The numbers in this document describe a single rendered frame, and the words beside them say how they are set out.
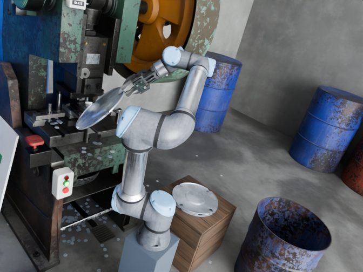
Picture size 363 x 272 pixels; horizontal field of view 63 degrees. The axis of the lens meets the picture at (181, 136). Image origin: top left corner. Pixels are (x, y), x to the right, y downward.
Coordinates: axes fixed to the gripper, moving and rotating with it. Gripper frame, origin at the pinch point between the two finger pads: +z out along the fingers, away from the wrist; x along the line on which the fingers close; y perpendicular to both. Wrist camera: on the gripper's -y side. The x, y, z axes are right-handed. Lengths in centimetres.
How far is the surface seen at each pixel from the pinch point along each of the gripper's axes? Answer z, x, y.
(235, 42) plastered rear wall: -113, 111, -306
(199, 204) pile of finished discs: 3, 81, 2
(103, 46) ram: -3.2, -19.6, -17.2
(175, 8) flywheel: -43, -14, -27
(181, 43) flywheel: -36.3, -0.2, -15.4
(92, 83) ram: 11.3, -9.2, -11.2
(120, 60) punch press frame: -5.6, -9.5, -18.4
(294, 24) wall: -183, 118, -258
